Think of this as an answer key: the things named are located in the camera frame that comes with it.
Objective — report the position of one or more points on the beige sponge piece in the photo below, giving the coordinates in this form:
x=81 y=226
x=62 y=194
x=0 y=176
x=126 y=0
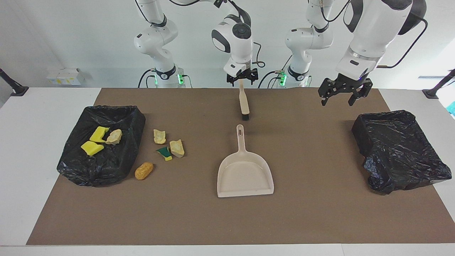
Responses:
x=177 y=147
x=114 y=137
x=159 y=137

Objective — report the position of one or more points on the brown table mat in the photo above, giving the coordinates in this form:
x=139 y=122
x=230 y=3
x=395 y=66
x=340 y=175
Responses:
x=213 y=227

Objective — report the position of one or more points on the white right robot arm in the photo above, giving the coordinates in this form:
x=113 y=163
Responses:
x=238 y=42

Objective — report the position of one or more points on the black camera stand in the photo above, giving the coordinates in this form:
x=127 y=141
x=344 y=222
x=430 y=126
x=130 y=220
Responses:
x=435 y=90
x=16 y=89

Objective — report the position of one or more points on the beige plastic dustpan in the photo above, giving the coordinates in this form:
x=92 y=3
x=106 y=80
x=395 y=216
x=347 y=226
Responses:
x=245 y=174

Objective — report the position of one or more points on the bin with black bag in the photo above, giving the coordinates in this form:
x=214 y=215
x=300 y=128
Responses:
x=398 y=149
x=106 y=167

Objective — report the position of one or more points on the white cardboard box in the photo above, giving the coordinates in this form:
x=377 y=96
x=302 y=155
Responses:
x=64 y=76

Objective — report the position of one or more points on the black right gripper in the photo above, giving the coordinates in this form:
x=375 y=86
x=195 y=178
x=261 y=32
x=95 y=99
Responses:
x=242 y=74

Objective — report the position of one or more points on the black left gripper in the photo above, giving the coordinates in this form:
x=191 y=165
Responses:
x=348 y=83

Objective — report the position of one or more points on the beige hand brush black bristles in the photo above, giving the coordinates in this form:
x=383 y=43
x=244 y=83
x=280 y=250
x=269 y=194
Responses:
x=244 y=103

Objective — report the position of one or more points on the green and yellow sponge piece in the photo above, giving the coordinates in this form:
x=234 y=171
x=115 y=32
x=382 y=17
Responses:
x=164 y=153

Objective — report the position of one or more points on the orange sponge piece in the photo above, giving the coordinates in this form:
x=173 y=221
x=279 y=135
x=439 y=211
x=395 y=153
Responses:
x=143 y=171

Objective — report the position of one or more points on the teal object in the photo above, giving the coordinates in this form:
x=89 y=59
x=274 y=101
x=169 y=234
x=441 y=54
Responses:
x=452 y=108

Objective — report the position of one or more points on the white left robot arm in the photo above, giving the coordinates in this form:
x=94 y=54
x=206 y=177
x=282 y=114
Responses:
x=373 y=28

